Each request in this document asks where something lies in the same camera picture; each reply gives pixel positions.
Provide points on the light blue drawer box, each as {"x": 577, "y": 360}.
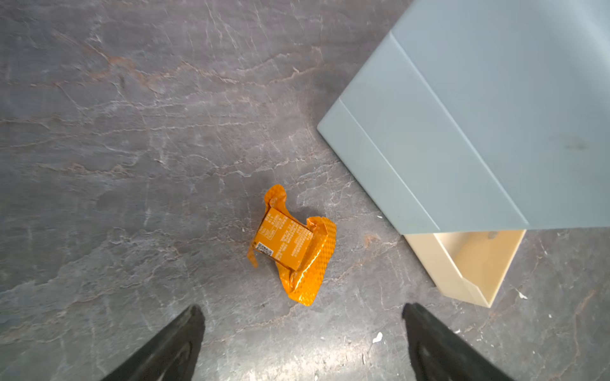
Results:
{"x": 476, "y": 121}

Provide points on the orange cookie packet left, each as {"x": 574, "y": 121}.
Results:
{"x": 301, "y": 252}

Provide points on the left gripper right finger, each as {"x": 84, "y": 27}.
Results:
{"x": 437, "y": 353}

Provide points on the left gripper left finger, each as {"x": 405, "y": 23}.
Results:
{"x": 172, "y": 354}

